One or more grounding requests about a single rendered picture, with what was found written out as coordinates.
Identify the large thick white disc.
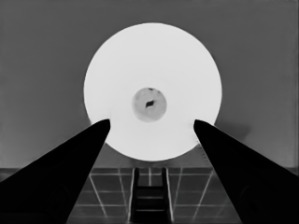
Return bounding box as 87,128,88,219
83,21,223,162

